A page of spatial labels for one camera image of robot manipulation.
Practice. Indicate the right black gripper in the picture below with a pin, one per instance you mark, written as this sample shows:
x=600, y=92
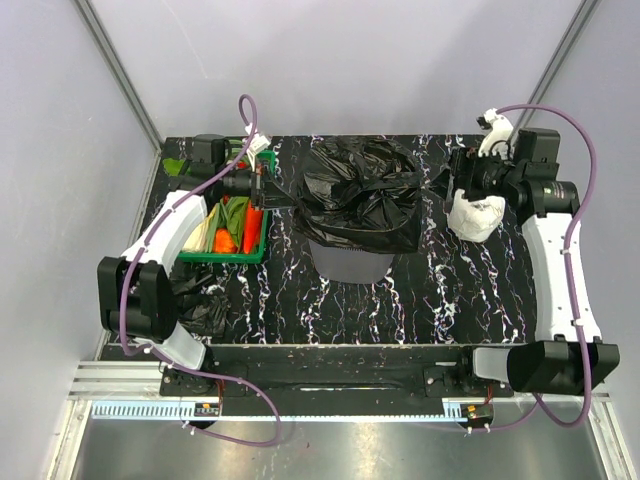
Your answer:
x=463, y=161

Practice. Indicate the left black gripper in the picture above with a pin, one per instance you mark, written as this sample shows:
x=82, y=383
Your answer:
x=268, y=194

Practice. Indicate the black trash bag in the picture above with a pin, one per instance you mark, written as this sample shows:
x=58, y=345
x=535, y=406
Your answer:
x=362, y=193
x=202, y=304

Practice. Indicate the grey mesh trash bin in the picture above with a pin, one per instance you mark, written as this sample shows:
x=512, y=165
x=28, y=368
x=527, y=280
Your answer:
x=349, y=265

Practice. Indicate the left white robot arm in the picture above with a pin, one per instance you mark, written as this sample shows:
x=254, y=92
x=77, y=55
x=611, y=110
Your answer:
x=135, y=296

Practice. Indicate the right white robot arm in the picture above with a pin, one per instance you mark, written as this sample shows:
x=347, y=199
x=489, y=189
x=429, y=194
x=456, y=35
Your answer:
x=568, y=354

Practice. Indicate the large orange carrot toy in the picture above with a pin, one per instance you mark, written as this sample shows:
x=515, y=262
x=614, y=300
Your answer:
x=252, y=228

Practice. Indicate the white crumpled paper roll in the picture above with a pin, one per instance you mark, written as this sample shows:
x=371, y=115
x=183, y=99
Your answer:
x=475, y=221

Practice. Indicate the green plastic basket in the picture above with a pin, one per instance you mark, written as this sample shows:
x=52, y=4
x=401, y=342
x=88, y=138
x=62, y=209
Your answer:
x=232, y=211

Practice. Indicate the orange pumpkin toy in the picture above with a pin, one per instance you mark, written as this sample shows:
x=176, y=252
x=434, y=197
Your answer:
x=224, y=242

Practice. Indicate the yellow white cabbage toy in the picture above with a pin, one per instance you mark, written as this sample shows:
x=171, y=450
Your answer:
x=201, y=240

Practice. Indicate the green leafy vegetable toy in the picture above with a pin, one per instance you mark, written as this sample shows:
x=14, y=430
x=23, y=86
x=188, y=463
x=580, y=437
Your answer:
x=176, y=167

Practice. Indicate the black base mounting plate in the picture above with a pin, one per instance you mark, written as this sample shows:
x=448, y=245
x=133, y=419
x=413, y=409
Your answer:
x=433, y=371

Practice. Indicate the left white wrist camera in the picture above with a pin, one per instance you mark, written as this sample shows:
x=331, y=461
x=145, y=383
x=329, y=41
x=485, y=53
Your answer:
x=256, y=145

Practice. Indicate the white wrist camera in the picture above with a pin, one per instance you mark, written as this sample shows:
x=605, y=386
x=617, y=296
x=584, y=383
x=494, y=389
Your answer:
x=498, y=130
x=256, y=145

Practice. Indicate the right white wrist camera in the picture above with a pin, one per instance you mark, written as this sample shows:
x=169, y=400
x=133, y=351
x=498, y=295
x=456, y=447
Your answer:
x=498, y=130

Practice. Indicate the aluminium frame rail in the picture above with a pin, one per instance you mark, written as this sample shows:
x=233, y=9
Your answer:
x=146, y=379

